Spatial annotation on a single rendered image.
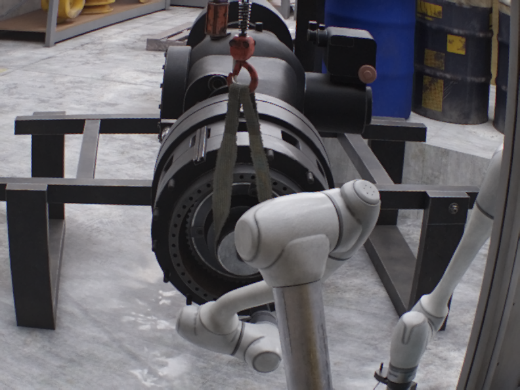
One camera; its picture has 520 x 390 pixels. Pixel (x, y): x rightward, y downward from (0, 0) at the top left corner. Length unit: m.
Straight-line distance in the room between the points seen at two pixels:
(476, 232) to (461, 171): 2.85
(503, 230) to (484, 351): 0.29
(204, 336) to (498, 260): 0.87
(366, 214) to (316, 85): 2.08
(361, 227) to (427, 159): 3.23
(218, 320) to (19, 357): 1.48
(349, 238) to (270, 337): 0.52
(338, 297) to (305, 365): 2.40
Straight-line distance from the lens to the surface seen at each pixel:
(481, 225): 2.43
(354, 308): 4.35
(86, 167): 4.01
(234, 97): 2.56
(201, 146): 2.75
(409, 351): 2.62
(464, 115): 5.82
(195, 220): 2.83
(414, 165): 5.36
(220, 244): 2.69
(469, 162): 5.26
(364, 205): 2.09
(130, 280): 4.49
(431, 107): 5.82
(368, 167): 4.18
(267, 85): 3.65
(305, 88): 4.13
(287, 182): 2.72
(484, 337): 2.06
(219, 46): 4.06
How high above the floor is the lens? 1.92
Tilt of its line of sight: 19 degrees down
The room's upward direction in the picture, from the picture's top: 4 degrees clockwise
